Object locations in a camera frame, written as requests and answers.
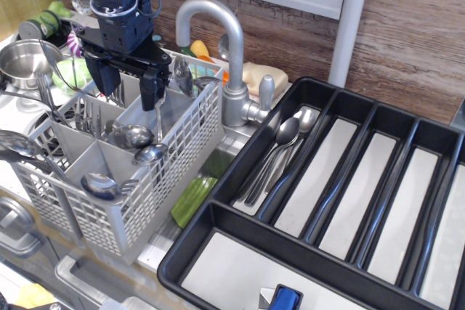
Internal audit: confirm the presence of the grey metal post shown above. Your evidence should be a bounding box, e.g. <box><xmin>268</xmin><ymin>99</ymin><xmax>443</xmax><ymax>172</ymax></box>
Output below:
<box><xmin>328</xmin><ymin>0</ymin><xmax>365</xmax><ymax>88</ymax></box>

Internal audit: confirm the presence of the steel cooking pot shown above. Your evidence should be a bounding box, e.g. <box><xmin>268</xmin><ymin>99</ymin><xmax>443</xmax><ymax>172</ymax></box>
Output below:
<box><xmin>1</xmin><ymin>39</ymin><xmax>53</xmax><ymax>90</ymax></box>

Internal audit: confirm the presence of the beige sponge block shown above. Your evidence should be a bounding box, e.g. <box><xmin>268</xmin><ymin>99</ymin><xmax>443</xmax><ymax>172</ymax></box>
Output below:
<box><xmin>243</xmin><ymin>62</ymin><xmax>288</xmax><ymax>98</ymax></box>

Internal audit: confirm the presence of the yellow toy fruit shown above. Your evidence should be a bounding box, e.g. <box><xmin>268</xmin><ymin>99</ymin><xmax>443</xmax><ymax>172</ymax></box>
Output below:
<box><xmin>190</xmin><ymin>40</ymin><xmax>210</xmax><ymax>57</ymax></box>

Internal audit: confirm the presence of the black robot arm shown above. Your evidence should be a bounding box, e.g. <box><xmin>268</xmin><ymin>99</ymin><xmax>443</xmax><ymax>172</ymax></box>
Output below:
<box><xmin>77</xmin><ymin>0</ymin><xmax>171</xmax><ymax>111</ymax></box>

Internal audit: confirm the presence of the fork left of basket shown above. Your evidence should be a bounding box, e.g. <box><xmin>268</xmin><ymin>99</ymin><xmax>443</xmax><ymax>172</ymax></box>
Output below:
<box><xmin>35</xmin><ymin>72</ymin><xmax>70</xmax><ymax>126</ymax></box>

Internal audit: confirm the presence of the small spoon centre basket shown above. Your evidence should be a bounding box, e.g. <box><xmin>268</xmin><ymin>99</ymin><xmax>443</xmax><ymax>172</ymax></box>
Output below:
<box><xmin>132</xmin><ymin>143</ymin><xmax>168</xmax><ymax>167</ymax></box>

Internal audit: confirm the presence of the large spoon left basket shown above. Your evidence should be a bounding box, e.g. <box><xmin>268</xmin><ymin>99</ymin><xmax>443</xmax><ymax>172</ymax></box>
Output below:
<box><xmin>1</xmin><ymin>130</ymin><xmax>73</xmax><ymax>185</ymax></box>

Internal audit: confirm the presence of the silver kitchen faucet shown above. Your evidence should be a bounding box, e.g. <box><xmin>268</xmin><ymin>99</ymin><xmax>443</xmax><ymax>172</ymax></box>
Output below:
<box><xmin>175</xmin><ymin>0</ymin><xmax>275</xmax><ymax>127</ymax></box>

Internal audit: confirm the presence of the large spoon centre basket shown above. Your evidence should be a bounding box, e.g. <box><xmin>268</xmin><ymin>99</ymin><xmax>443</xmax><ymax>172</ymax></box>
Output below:
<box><xmin>108</xmin><ymin>125</ymin><xmax>155</xmax><ymax>150</ymax></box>

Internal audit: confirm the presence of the light steel spoon in tray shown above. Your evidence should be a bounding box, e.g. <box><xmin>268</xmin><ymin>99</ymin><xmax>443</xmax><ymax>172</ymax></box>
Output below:
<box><xmin>233</xmin><ymin>107</ymin><xmax>316</xmax><ymax>202</ymax></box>

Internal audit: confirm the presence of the black cutlery tray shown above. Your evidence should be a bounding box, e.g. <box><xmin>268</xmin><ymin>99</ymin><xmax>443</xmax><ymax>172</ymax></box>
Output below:
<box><xmin>157</xmin><ymin>78</ymin><xmax>464</xmax><ymax>309</ymax></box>

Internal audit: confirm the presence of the purple white toy vegetable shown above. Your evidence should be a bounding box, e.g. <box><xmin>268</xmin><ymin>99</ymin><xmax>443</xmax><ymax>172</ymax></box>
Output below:
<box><xmin>67</xmin><ymin>31</ymin><xmax>84</xmax><ymax>58</ymax></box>

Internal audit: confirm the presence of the large spoon front basket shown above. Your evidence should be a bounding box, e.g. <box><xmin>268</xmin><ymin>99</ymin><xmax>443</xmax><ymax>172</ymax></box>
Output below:
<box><xmin>81</xmin><ymin>173</ymin><xmax>122</xmax><ymax>201</ymax></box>

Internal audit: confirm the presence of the small steel spoon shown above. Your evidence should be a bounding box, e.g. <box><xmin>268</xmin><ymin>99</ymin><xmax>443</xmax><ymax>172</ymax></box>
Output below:
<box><xmin>155</xmin><ymin>89</ymin><xmax>166</xmax><ymax>143</ymax></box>

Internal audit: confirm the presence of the blue object in tray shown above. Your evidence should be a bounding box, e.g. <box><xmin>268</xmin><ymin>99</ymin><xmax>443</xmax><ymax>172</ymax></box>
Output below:
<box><xmin>258</xmin><ymin>284</ymin><xmax>304</xmax><ymax>310</ymax></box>

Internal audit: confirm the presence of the grey plastic cutlery basket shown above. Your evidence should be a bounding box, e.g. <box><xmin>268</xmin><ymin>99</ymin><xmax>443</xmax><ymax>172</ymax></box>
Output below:
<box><xmin>13</xmin><ymin>68</ymin><xmax>224</xmax><ymax>264</ymax></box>

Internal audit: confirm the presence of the green toy can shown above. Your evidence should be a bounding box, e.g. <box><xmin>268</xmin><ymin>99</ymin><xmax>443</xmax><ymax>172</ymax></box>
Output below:
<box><xmin>18</xmin><ymin>10</ymin><xmax>61</xmax><ymax>40</ymax></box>

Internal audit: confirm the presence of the dark steel spoon in tray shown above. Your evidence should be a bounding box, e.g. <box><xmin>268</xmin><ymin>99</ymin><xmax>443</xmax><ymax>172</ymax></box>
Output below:
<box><xmin>244</xmin><ymin>117</ymin><xmax>300</xmax><ymax>205</ymax></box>

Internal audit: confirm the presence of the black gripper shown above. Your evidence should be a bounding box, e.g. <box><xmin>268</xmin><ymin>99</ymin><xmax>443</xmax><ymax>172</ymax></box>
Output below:
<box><xmin>77</xmin><ymin>0</ymin><xmax>171</xmax><ymax>111</ymax></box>

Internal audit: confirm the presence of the yellow object bottom left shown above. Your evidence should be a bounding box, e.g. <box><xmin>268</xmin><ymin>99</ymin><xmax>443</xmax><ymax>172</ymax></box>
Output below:
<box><xmin>12</xmin><ymin>283</ymin><xmax>55</xmax><ymax>309</ymax></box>

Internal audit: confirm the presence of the large spoon basket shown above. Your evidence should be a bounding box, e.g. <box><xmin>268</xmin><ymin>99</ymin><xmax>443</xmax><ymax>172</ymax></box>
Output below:
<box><xmin>81</xmin><ymin>173</ymin><xmax>122</xmax><ymax>201</ymax></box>
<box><xmin>1</xmin><ymin>130</ymin><xmax>73</xmax><ymax>185</ymax></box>
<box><xmin>108</xmin><ymin>125</ymin><xmax>155</xmax><ymax>150</ymax></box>

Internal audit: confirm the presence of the green toy cabbage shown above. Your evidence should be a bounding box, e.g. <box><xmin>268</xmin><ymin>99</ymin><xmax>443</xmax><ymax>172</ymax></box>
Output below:
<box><xmin>52</xmin><ymin>58</ymin><xmax>92</xmax><ymax>96</ymax></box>

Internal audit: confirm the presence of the spoon rear basket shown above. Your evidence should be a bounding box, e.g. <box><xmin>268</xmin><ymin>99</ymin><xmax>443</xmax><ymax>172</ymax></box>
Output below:
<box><xmin>174</xmin><ymin>56</ymin><xmax>194</xmax><ymax>97</ymax></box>

